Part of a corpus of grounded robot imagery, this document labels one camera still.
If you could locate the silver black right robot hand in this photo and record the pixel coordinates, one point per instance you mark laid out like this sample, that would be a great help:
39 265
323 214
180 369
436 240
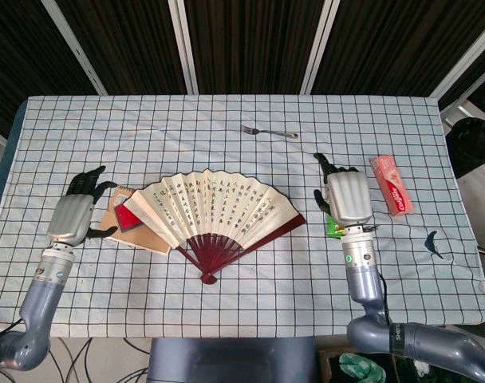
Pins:
348 197

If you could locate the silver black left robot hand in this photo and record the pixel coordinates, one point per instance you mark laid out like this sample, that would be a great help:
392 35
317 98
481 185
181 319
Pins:
71 217

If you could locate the paper folding fan red ribs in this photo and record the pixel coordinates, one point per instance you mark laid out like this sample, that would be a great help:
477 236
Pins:
210 207

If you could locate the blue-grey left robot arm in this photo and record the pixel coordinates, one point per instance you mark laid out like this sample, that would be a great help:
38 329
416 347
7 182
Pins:
39 303

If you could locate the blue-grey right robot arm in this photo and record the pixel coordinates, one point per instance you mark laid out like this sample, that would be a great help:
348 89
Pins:
370 287

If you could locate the green snack bag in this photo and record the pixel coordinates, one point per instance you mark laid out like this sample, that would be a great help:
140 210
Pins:
333 229

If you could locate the pink toothpaste box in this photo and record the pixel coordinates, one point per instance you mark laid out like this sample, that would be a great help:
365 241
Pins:
392 185

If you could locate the brown spiral notebook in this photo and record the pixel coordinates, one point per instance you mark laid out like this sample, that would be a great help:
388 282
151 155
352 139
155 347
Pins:
143 239

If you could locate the metal fork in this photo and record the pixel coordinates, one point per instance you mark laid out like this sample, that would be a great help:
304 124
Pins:
272 132

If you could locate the blue checked tablecloth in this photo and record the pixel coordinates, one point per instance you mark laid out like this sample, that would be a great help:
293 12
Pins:
266 303

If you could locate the black bin bag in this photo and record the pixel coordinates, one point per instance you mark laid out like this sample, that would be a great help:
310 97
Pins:
474 143

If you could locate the cardboard box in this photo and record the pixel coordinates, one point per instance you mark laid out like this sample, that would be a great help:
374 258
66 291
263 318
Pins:
325 365

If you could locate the green cloth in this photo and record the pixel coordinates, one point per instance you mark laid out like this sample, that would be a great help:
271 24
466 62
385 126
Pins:
360 367

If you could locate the blue-grey robot torso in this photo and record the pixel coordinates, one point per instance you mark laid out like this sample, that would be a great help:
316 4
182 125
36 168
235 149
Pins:
226 361

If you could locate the red ink pad grey frame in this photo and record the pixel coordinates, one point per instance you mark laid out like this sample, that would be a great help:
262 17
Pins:
127 219

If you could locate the white frame post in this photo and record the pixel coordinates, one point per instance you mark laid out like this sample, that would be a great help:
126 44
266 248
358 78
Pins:
75 48
184 48
320 48
462 60

